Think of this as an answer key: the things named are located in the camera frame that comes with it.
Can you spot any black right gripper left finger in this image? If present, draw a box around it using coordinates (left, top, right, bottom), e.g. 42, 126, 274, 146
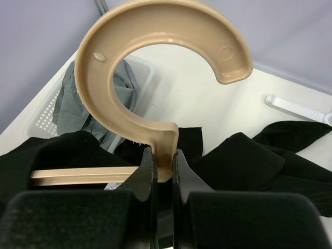
1, 148, 158, 248

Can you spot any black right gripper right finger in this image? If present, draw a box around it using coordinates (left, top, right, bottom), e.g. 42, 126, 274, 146
173, 150, 331, 248

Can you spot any black shirt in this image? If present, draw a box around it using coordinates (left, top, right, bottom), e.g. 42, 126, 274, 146
1, 121, 331, 217

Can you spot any grey shirt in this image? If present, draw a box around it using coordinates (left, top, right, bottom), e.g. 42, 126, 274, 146
52, 60, 142, 151

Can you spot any white plastic basket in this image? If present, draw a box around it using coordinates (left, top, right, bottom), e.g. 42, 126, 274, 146
23, 56, 155, 153

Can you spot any silver clothes rack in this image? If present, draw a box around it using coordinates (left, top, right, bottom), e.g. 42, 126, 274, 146
264, 94, 331, 126

